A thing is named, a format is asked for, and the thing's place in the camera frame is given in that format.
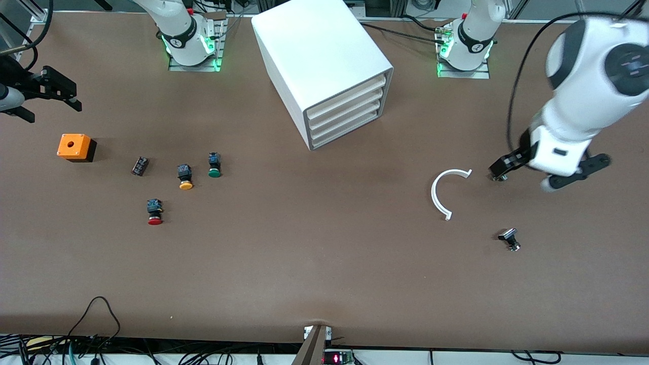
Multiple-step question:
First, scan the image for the brown camera mount post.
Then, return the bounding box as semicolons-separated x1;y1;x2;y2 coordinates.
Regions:
292;324;333;365

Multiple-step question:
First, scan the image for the orange button enclosure box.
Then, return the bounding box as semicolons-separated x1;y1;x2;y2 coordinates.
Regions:
57;133;97;163

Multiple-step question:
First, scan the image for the white curved plastic arc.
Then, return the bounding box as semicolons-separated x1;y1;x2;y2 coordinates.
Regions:
431;168;473;222

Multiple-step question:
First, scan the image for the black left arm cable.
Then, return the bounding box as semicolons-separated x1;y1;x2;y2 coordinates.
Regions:
507;0;649;153

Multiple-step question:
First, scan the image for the black cable bundle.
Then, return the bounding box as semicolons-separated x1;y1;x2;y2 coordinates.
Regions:
0;334;305;365

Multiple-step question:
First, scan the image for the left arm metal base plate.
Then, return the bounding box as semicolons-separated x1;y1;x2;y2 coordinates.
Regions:
436;20;491;80

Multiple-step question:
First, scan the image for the black cable behind cabinet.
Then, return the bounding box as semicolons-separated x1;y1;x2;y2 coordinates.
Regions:
357;21;443;44

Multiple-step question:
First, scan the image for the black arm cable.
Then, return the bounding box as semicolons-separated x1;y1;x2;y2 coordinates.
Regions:
0;0;54;71
507;0;649;153

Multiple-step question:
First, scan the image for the white middle drawer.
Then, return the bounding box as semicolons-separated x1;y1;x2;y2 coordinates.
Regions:
308;87;386;135

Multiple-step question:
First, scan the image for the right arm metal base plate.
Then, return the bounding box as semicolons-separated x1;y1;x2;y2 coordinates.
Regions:
168;13;227;72

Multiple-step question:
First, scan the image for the white drawer cabinet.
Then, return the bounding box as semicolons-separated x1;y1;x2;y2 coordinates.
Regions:
251;0;394;151

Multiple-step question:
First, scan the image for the black looped cable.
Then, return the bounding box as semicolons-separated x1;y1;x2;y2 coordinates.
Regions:
65;297;121;350

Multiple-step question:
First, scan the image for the white lowest drawer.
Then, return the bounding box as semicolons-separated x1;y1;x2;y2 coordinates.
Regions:
310;100;384;148

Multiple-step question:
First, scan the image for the white highest drawer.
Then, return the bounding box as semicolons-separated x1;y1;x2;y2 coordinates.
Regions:
307;75;390;122

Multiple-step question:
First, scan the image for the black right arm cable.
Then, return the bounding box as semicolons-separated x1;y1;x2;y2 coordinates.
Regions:
0;0;54;71

